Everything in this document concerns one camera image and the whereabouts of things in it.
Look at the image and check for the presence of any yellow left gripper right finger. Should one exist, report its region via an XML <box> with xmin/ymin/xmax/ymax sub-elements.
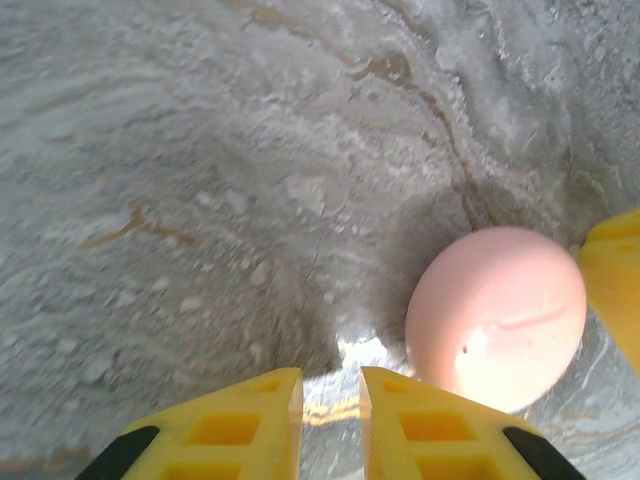
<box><xmin>359</xmin><ymin>366</ymin><xmax>586</xmax><ymax>480</ymax></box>

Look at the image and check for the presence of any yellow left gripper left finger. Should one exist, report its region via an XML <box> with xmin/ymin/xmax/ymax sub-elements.
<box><xmin>74</xmin><ymin>367</ymin><xmax>305</xmax><ymax>480</ymax></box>

